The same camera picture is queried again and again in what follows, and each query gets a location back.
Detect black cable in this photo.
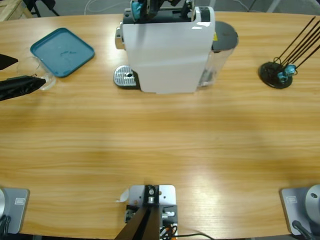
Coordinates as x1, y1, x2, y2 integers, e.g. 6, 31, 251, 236
291, 219, 315, 240
0, 214, 12, 236
174, 232, 215, 240

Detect white capsule coffee machine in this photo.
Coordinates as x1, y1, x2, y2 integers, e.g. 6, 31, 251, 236
113, 0, 216, 95

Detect black chair legs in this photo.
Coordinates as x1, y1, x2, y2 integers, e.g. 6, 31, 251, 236
23, 0, 61, 17

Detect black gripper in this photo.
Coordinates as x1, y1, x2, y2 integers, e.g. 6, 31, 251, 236
129, 0, 182, 23

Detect wooden crate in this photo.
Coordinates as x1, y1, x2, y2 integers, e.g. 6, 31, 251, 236
0, 0, 26, 22

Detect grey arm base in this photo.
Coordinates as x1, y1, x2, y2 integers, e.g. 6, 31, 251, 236
0, 187, 31, 235
279, 184, 320, 236

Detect clear drinking glass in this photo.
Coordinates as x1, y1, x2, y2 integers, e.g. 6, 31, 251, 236
16, 56, 57, 91

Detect clear water tank black lid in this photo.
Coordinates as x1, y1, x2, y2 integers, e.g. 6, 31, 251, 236
197, 20, 240, 89

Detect white paper tag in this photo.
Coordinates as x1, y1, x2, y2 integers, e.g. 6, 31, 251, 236
114, 188, 130, 204

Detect grey metal table leg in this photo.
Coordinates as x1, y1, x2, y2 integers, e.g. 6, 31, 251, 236
265, 0, 282, 13

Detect orange cable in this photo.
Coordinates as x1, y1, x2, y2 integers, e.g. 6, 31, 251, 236
159, 223, 179, 237

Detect teal plastic tray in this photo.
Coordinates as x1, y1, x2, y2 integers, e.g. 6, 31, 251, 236
29, 27, 96, 79

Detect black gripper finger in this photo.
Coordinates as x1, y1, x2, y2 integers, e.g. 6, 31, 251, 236
0, 75, 47, 102
0, 53, 19, 72

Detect black capsule holder stand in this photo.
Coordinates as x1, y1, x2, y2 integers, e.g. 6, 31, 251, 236
258, 16, 320, 90

